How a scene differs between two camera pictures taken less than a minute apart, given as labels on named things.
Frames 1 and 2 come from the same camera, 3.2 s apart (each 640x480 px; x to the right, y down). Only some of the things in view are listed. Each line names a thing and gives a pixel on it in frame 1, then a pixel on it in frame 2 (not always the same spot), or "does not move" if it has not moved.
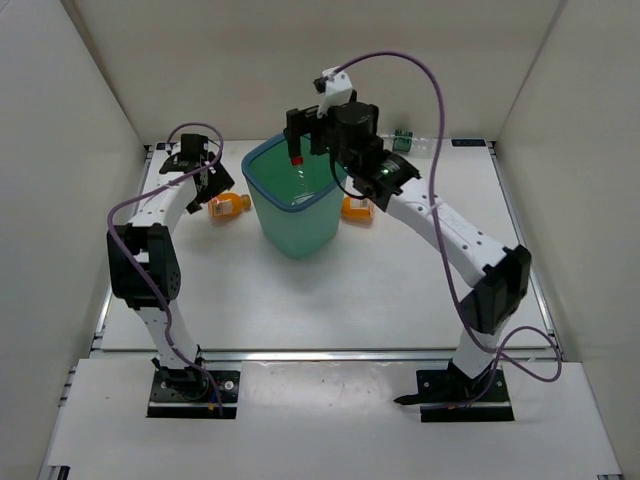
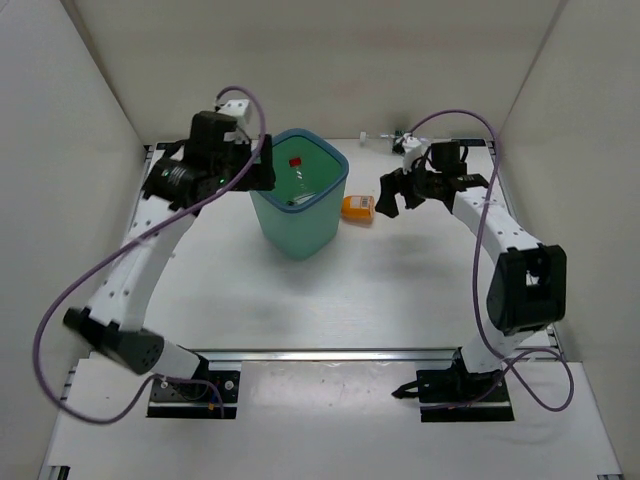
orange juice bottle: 357,209 does not move
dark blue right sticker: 467,142 does not move
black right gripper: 332,115 -> 396,183
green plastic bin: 299,207 does not move
